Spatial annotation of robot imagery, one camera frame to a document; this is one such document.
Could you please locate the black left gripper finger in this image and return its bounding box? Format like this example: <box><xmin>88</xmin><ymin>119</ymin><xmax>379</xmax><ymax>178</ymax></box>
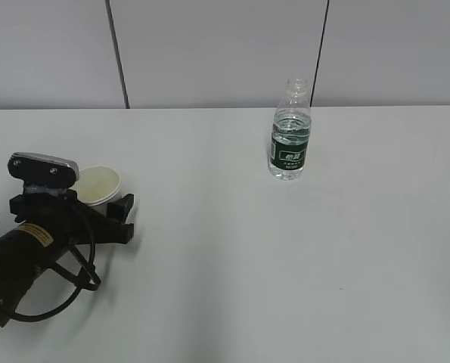
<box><xmin>107</xmin><ymin>194</ymin><xmax>135</xmax><ymax>223</ymax></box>

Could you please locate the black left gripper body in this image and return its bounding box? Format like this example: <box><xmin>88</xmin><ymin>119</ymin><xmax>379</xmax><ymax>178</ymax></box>
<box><xmin>8</xmin><ymin>191</ymin><xmax>134</xmax><ymax>250</ymax></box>

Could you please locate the white paper cup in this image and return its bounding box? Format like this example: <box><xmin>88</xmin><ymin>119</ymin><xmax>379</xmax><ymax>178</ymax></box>
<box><xmin>71</xmin><ymin>166</ymin><xmax>122</xmax><ymax>215</ymax></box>

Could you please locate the clear green-label water bottle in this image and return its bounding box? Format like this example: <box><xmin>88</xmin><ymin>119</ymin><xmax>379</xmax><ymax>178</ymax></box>
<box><xmin>268</xmin><ymin>79</ymin><xmax>312</xmax><ymax>181</ymax></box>

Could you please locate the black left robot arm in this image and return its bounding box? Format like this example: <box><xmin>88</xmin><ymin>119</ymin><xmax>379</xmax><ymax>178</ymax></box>
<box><xmin>0</xmin><ymin>191</ymin><xmax>135</xmax><ymax>327</ymax></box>

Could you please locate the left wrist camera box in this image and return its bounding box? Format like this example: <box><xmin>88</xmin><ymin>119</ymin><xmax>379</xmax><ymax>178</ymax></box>
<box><xmin>8</xmin><ymin>152</ymin><xmax>79</xmax><ymax>189</ymax></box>

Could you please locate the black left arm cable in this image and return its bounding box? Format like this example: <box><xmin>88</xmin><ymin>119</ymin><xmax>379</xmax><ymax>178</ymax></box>
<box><xmin>0</xmin><ymin>196</ymin><xmax>102</xmax><ymax>323</ymax></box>

